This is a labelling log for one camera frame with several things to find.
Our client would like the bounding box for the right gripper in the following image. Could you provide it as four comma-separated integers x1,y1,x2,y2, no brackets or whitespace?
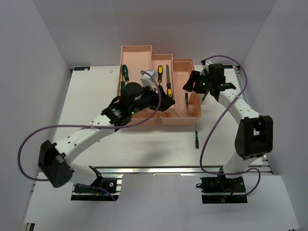
182,71,213,94

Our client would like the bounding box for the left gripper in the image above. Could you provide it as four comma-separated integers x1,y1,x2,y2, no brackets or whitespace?
129,83,175,115

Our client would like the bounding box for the yellow black handled file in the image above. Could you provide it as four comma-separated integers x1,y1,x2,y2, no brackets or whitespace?
166,65,173,98

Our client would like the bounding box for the small precision screwdriver angled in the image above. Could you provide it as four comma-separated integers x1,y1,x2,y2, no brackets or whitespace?
185,92,189,113

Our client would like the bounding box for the pink plastic toolbox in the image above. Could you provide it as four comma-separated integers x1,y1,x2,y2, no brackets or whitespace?
115,44,202,128

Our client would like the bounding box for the yellow black long screwdriver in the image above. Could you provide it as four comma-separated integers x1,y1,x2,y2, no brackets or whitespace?
157,64,163,84

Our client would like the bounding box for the short green screwdriver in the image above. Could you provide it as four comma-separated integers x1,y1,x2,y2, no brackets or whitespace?
120,81,126,93

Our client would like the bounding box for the long green screwdriver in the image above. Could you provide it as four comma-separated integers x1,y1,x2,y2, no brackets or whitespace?
121,64,129,82

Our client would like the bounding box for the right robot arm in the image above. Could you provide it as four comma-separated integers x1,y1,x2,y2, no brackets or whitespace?
183,64,273,192

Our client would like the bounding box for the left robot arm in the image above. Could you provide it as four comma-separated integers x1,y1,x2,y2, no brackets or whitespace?
38,82,175,192

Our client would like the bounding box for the right blue label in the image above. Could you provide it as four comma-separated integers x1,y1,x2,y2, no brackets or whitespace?
223,64,233,69

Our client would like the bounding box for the blue label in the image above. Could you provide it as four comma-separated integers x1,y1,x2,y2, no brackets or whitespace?
223,64,233,69
74,67,90,71

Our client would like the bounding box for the small precision screwdriver upright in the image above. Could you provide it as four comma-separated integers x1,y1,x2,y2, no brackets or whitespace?
195,125,199,149

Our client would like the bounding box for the left blue label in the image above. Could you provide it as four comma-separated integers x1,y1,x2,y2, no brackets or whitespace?
74,67,90,71

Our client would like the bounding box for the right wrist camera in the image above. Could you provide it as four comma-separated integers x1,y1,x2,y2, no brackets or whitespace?
200,60,212,76

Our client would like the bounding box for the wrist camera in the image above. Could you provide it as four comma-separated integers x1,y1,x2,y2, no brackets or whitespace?
140,70,158,91
200,60,212,76

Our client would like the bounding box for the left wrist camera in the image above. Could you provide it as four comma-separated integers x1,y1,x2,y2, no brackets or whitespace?
140,70,158,91

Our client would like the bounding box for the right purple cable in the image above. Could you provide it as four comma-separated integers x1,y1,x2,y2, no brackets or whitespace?
199,54,261,196

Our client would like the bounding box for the purple cable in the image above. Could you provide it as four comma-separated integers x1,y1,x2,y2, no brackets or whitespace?
199,54,261,196
18,70,162,202

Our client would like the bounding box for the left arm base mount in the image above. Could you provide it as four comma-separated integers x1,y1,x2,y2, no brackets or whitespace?
71,177,122,202

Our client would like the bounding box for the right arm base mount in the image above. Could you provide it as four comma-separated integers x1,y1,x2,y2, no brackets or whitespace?
196,176,247,204

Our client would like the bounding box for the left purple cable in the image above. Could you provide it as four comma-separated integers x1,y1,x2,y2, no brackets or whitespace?
18,70,162,202

